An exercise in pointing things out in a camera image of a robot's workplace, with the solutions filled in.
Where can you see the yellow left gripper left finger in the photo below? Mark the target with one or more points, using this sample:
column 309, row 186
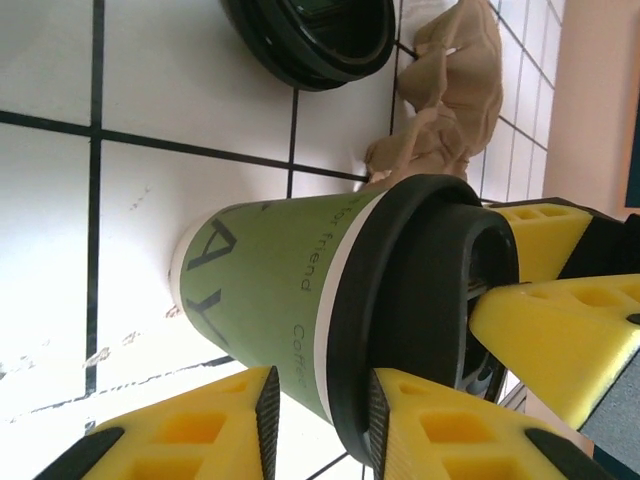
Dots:
column 190, row 440

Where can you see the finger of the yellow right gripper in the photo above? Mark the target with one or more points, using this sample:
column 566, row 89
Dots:
column 560, row 340
column 545, row 240

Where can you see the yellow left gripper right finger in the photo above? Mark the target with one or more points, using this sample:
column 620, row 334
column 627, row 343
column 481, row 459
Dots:
column 450, row 440

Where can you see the black plastic cup lid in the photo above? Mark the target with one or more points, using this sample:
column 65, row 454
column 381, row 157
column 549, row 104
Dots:
column 400, row 300

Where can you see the brown pulp cup carrier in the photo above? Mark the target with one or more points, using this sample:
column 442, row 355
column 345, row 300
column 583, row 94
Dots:
column 460, row 100

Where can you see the green paper coffee cup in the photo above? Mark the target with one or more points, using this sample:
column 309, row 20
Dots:
column 260, row 280

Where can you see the stack of black cup lids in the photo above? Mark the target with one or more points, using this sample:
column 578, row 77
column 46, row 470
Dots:
column 310, row 50

